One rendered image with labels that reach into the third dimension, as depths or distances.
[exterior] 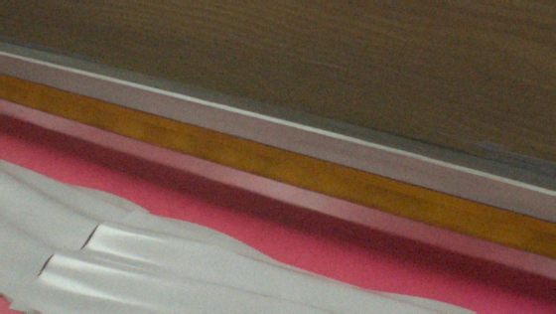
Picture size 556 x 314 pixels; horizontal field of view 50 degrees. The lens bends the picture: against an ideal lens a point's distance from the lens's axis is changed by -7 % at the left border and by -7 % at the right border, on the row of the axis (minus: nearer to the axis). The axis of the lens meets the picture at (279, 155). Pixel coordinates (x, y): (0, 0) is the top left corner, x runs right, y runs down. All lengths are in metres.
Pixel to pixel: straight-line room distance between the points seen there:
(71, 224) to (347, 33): 0.11
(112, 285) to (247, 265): 0.04
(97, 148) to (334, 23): 0.12
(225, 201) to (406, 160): 0.08
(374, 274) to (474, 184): 0.04
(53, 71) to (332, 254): 0.13
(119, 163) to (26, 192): 0.05
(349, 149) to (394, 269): 0.04
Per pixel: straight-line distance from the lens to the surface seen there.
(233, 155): 0.25
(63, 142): 0.29
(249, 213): 0.23
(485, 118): 0.20
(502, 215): 0.23
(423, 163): 0.20
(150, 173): 0.26
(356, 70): 0.21
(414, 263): 0.22
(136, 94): 0.24
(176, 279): 0.18
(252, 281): 0.19
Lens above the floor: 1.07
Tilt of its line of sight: 23 degrees down
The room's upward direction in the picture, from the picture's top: 7 degrees clockwise
